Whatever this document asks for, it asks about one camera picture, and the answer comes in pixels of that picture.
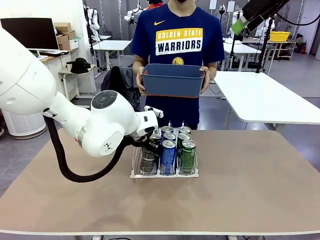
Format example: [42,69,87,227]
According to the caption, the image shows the white background desk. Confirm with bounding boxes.
[92,39,133,73]

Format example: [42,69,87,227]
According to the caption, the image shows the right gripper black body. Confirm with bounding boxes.
[241,0,292,20]

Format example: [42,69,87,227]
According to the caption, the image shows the person's left forearm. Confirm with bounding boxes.
[206,58,218,81]

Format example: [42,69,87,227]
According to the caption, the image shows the white cylindrical air purifier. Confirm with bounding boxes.
[1,108,47,140]

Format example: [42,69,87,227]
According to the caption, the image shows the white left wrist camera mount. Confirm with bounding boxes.
[144,105,165,118]

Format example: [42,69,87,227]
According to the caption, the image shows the yellow plastic crate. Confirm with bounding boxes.
[269,31,291,42]

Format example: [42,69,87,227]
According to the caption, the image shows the person's left hand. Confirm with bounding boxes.
[199,65,213,95]

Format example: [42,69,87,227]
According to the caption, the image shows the person in blue shirt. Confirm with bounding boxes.
[130,3,225,131]

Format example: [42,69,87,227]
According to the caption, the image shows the black computer monitor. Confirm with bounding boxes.
[0,17,60,51]

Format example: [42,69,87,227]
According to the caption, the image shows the small height adjustable side table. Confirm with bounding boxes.
[58,64,97,101]

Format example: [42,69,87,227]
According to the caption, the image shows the black jacket on chair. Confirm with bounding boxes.
[101,66,141,112]

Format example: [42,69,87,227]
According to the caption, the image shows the person's right hand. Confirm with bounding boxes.
[135,65,148,96]

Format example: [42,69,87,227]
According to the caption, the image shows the light wood office desk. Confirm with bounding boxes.
[34,48,76,101]

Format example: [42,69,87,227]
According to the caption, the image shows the wooden shelf cart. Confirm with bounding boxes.
[264,39,297,61]

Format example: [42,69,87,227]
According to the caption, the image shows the black cap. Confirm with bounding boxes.
[66,57,92,74]

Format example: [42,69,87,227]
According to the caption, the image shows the clear acrylic can rack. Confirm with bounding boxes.
[129,120,200,179]

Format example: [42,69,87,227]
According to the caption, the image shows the grey clothes on chair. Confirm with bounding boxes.
[119,67,141,92]

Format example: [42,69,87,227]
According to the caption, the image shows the blue plastic basket orange handles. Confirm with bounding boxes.
[141,63,205,99]

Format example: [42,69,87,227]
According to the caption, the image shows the black beverage can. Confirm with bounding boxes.
[149,133,163,147]
[139,146,159,176]

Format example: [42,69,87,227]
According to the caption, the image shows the person's right forearm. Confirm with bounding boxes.
[132,54,147,73]

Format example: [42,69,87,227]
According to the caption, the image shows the black tripod stand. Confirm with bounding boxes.
[254,17,276,74]

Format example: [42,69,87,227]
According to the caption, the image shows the white background table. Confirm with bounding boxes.
[221,41,263,73]

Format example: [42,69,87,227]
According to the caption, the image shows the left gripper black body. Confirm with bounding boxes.
[132,128,162,148]

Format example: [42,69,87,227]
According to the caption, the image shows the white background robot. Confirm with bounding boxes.
[261,17,277,38]
[228,11,245,38]
[124,7,145,25]
[83,4,101,38]

